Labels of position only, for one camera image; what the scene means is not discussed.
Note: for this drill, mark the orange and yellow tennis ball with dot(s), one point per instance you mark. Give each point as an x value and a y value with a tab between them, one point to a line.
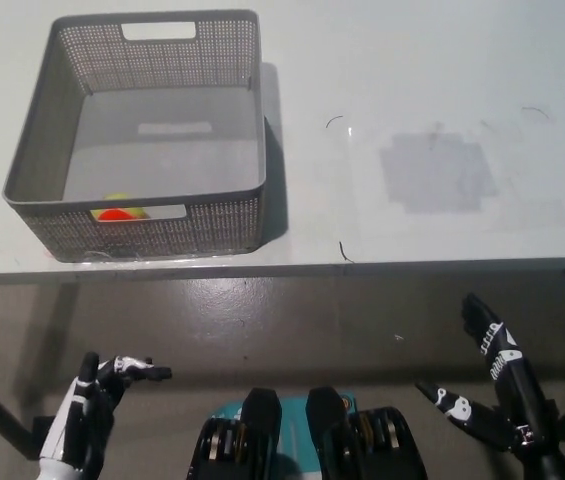
114	215

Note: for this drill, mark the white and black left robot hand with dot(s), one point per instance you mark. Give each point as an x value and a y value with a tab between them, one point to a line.
79	420

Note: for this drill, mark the grey perforated plastic basket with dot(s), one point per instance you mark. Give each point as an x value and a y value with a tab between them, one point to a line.
162	232

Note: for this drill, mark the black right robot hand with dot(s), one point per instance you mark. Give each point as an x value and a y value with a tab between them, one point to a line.
522	400

